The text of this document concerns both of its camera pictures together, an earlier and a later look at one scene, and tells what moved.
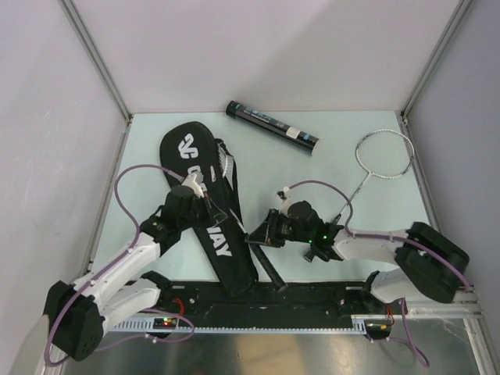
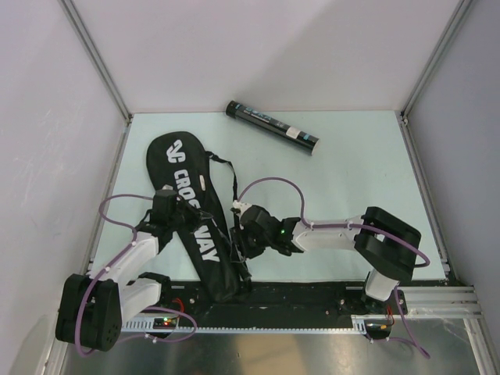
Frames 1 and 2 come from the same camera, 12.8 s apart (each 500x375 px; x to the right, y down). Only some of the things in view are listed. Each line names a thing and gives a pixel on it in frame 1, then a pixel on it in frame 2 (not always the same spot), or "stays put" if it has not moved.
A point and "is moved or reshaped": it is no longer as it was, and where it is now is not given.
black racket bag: (190, 151) is moved or reshaped
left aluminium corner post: (98, 57) stays put
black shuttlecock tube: (273, 127) stays put
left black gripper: (212, 212) to (195, 216)
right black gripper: (266, 233) to (241, 251)
